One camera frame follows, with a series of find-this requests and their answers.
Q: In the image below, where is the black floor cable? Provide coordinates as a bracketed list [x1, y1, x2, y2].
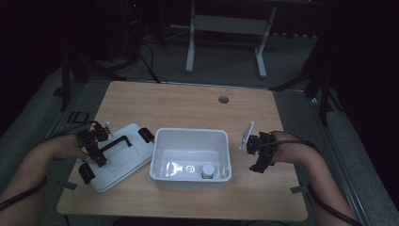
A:
[137, 41, 168, 85]

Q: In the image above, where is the white lid with black handle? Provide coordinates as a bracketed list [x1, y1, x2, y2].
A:
[77, 122, 155, 194]

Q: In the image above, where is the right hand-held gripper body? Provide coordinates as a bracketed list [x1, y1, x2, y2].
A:
[239, 121, 278, 165]

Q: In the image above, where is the small round bottle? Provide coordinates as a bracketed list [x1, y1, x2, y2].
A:
[200, 163, 216, 180]

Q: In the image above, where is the white metal frame desk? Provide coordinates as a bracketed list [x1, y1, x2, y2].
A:
[184, 0, 279, 79]

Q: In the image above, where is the person's left hand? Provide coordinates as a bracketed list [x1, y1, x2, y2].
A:
[54, 134, 92, 163]

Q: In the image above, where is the dark equipment rack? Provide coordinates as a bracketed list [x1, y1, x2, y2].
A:
[124, 0, 144, 62]

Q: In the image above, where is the black metal stand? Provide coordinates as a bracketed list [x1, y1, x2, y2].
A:
[268, 37, 335, 128]
[58, 46, 128, 112]

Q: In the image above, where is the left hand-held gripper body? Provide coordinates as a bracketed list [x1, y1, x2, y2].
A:
[76, 121, 114, 155]

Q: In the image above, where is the black square floor frame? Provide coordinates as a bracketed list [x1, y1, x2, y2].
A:
[66, 110, 90, 124]

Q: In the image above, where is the white plastic storage box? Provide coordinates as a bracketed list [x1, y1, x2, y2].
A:
[149, 127, 232, 192]

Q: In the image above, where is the person's right hand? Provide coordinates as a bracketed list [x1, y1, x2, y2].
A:
[270, 131, 315, 166]

